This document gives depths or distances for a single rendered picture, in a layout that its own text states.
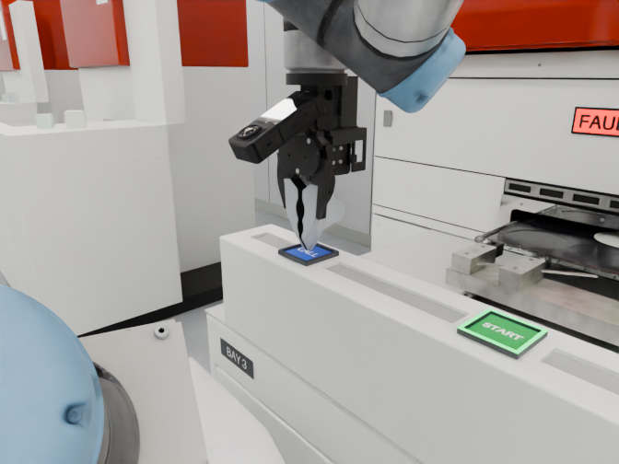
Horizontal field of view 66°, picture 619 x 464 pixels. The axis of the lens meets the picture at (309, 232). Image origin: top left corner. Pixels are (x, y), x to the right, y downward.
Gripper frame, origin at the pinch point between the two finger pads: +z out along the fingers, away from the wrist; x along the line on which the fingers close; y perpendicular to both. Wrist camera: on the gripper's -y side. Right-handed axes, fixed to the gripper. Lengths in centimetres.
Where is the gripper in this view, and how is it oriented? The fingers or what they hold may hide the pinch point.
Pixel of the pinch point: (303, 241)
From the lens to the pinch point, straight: 59.2
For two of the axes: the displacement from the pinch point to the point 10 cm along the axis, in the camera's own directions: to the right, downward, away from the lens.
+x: -6.6, -2.4, 7.1
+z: 0.0, 9.5, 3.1
